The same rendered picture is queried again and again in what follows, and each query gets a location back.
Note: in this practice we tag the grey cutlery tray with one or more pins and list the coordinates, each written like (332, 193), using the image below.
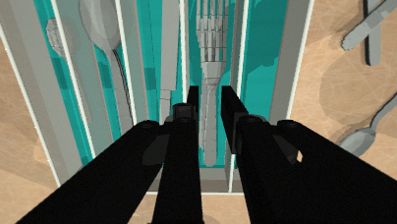
(265, 45)

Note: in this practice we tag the grey table knife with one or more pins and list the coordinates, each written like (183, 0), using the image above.
(372, 41)
(169, 54)

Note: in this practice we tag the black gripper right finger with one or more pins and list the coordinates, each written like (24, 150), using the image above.
(333, 186)

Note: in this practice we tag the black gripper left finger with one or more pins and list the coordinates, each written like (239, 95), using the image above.
(109, 189)

